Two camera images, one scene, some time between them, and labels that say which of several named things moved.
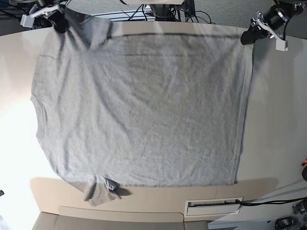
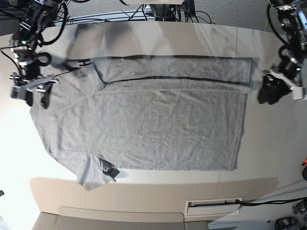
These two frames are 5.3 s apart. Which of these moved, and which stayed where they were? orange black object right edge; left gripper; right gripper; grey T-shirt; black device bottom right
Moved: grey T-shirt; right gripper; left gripper
Stayed: black device bottom right; orange black object right edge
